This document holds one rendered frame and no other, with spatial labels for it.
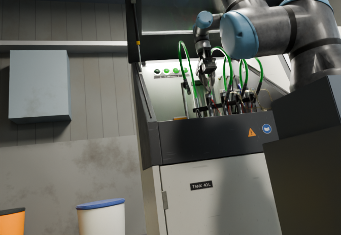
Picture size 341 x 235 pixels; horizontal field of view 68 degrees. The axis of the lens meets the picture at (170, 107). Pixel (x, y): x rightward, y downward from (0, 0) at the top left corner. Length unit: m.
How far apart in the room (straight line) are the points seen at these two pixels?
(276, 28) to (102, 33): 3.48
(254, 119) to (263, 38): 0.51
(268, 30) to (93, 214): 2.23
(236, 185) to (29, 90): 2.78
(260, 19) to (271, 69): 0.93
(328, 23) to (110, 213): 2.27
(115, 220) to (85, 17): 2.82
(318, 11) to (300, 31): 0.06
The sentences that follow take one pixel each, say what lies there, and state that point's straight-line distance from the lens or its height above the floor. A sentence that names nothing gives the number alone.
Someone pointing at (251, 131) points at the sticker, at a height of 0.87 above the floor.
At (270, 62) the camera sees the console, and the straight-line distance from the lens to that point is 1.59.
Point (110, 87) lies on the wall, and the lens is 3.61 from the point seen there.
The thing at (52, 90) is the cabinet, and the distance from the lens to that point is 3.31.
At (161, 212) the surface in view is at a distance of 0.94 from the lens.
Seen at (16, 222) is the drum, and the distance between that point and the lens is 3.02.
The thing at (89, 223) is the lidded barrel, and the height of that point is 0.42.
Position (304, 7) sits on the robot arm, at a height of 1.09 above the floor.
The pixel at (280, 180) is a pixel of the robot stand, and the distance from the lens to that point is 0.66.
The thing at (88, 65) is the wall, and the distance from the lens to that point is 3.74.
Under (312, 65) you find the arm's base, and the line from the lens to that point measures 0.64.
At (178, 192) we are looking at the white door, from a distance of 0.95.
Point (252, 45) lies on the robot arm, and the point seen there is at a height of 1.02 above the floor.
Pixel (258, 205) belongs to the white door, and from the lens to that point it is 1.05.
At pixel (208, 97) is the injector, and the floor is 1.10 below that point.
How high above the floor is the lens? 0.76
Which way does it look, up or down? 14 degrees up
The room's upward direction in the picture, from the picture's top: 8 degrees counter-clockwise
